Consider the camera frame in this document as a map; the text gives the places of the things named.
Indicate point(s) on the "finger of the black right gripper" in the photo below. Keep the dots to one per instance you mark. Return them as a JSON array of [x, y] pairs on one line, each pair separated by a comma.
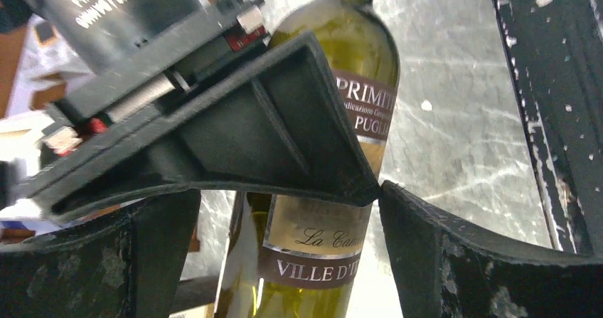
[[309, 150]]

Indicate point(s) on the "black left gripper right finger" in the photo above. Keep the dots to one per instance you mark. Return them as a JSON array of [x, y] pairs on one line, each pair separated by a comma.
[[446, 266]]

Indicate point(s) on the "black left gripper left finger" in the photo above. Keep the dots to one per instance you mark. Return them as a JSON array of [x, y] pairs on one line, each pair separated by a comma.
[[126, 263]]

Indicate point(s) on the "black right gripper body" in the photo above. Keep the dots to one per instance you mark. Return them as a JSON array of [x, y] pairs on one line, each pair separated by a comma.
[[159, 53]]

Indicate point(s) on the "brown wooden wine rack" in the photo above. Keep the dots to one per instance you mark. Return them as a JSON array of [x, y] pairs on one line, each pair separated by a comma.
[[37, 67]]

